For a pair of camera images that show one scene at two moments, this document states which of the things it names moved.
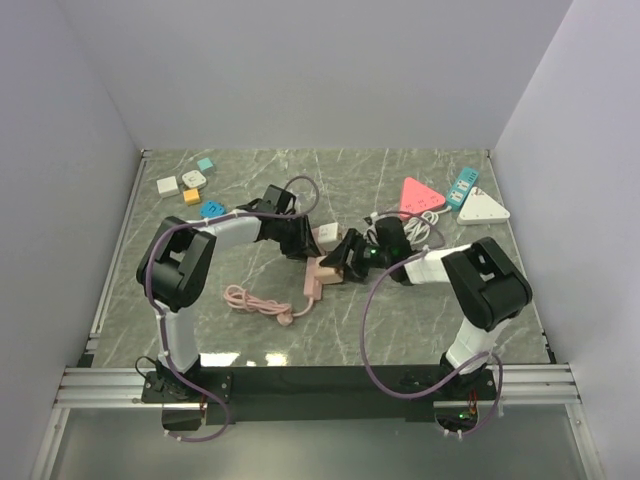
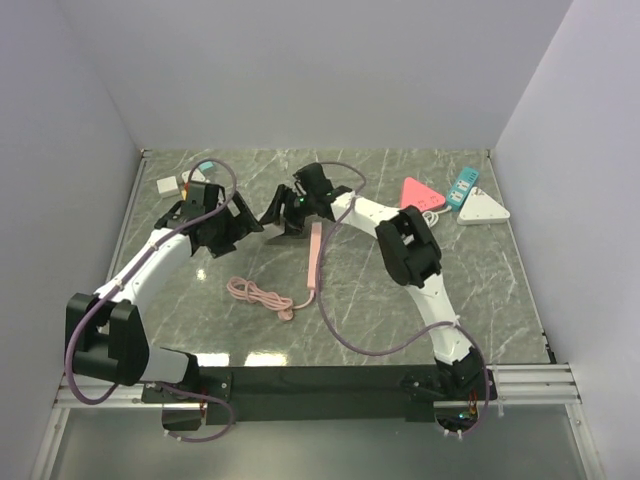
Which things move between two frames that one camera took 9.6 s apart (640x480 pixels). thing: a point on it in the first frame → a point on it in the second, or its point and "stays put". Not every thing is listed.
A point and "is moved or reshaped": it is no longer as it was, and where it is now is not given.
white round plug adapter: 194,179 stays put
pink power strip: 312,286 is moved or reshaped
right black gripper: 339,258 → 293,225
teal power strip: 460,186 stays put
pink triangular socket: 416,197 stays put
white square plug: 167,187 stays put
